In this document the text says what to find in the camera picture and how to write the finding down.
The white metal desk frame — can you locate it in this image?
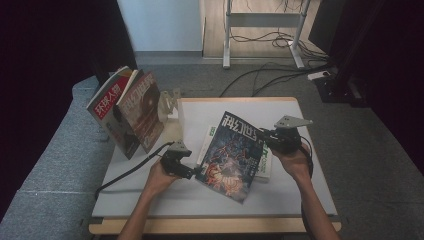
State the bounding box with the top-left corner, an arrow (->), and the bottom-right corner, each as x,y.
222,0 -> 313,70

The dark curtain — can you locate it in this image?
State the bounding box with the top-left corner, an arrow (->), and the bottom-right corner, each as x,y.
0,0 -> 139,221

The long black floor cable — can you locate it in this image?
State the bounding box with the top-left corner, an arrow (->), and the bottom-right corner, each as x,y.
218,61 -> 333,98

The wooden expanding book rack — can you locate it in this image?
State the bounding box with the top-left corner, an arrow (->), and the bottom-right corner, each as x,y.
157,87 -> 185,148

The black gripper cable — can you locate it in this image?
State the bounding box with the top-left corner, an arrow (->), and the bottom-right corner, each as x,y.
94,141 -> 176,202
299,134 -> 315,234

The black-and-white portrait magazine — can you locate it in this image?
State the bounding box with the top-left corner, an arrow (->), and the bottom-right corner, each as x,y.
85,65 -> 142,161

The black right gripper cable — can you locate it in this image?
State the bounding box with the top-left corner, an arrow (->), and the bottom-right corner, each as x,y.
299,134 -> 315,234

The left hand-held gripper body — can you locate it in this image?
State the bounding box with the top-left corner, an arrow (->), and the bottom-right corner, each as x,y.
160,139 -> 194,178

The black stand with base plate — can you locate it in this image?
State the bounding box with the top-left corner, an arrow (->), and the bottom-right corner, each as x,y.
89,61 -> 116,88

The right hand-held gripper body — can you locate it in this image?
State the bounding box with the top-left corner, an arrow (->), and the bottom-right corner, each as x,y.
266,114 -> 314,155

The black stand with floor base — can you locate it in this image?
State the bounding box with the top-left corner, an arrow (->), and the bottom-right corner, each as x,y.
313,0 -> 369,108

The red-brown magazine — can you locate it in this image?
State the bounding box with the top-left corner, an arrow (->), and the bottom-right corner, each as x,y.
115,71 -> 166,155

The dark blue illustrated magazine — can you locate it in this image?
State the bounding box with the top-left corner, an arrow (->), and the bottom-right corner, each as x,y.
194,110 -> 268,205

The white green-lettered magazine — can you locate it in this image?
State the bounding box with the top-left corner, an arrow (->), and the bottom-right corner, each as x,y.
196,124 -> 274,183

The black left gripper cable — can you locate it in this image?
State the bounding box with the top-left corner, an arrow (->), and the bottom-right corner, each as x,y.
94,141 -> 176,202

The person's right hand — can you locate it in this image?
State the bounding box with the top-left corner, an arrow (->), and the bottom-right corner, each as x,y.
271,142 -> 313,184

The black cable bundle under desk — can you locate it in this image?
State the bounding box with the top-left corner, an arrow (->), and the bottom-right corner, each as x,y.
229,30 -> 329,63

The white power strip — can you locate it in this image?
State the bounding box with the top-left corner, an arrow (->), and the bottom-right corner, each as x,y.
307,70 -> 332,82

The person's left hand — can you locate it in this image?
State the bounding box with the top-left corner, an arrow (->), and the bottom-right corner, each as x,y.
144,159 -> 183,198

